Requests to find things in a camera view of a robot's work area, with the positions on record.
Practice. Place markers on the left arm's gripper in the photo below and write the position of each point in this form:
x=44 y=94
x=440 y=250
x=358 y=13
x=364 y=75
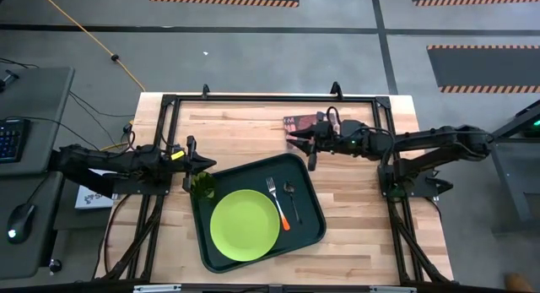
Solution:
x=187 y=162

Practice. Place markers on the right arm's gripper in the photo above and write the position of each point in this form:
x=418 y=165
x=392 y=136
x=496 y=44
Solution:
x=327 y=137

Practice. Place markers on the green faceted plastic cup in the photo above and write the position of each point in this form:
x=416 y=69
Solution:
x=203 y=185

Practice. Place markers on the black spoon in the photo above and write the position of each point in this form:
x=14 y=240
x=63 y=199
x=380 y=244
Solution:
x=289 y=187

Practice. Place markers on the lime green plate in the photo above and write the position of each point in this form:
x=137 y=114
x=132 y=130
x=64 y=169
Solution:
x=244 y=225

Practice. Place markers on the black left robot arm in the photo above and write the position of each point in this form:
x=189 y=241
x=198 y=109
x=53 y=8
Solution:
x=105 y=162

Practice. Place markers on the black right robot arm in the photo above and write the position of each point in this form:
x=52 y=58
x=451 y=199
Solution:
x=422 y=139

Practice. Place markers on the dark green plastic tray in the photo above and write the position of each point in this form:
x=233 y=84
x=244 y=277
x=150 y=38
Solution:
x=253 y=175

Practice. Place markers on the white printed box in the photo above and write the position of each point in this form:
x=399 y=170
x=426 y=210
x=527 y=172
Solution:
x=90 y=200

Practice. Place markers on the grey desk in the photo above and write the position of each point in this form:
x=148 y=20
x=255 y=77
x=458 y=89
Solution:
x=38 y=99

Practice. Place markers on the black round knob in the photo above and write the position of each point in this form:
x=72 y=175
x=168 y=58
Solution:
x=55 y=266

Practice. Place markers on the black keyboard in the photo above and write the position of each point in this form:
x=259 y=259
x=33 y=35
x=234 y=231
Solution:
x=12 y=140

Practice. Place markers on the black computer mouse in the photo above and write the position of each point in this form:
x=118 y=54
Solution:
x=20 y=223

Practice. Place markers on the neighbouring grey workstation table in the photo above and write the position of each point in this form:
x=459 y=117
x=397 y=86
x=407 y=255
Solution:
x=512 y=170

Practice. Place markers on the small black tool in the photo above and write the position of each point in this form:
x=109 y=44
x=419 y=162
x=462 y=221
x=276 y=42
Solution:
x=8 y=78

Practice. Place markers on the black aluminium frame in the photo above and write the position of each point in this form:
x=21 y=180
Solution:
x=274 y=99

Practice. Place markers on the silver metal bracket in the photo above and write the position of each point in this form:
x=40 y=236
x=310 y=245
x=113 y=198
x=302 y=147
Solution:
x=393 y=289
x=157 y=289

